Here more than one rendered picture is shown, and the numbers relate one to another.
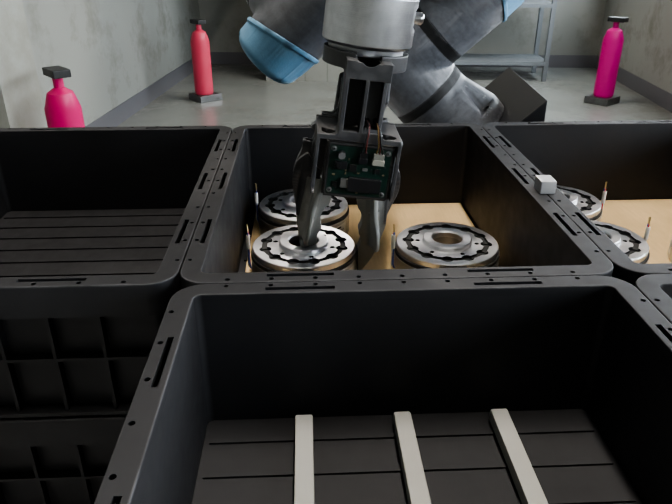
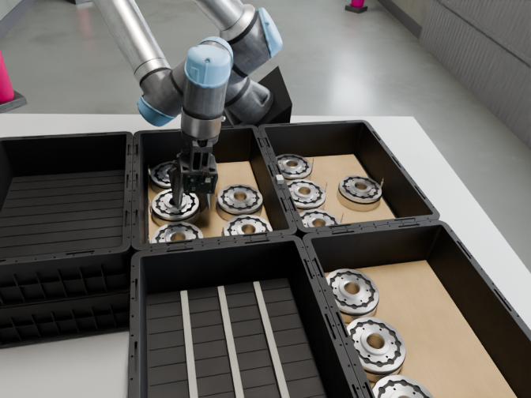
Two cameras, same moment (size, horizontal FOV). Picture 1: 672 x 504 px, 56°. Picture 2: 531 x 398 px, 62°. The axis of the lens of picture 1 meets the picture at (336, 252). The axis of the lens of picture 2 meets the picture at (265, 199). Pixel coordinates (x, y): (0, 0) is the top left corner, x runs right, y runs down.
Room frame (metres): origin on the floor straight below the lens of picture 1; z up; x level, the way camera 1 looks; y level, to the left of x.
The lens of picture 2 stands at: (-0.18, 0.01, 1.49)
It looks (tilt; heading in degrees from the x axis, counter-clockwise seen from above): 39 degrees down; 347
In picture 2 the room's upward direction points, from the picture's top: 5 degrees clockwise
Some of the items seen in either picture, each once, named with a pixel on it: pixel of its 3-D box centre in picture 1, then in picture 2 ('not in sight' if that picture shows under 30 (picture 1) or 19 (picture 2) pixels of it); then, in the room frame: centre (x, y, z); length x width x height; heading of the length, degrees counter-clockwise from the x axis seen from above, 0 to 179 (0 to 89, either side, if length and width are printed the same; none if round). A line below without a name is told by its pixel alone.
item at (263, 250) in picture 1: (303, 246); (175, 203); (0.57, 0.03, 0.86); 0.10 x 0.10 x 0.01
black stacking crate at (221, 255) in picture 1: (371, 238); (206, 198); (0.57, -0.03, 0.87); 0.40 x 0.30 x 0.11; 3
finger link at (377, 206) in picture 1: (371, 233); (206, 199); (0.55, -0.03, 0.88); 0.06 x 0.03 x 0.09; 2
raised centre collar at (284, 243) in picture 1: (303, 242); (175, 201); (0.57, 0.03, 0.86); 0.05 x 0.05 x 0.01
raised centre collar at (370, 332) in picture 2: not in sight; (374, 341); (0.18, -0.28, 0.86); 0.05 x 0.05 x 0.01
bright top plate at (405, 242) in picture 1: (446, 244); (239, 198); (0.57, -0.11, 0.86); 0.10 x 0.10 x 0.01
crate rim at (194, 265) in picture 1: (372, 189); (205, 179); (0.57, -0.03, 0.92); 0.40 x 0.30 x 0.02; 3
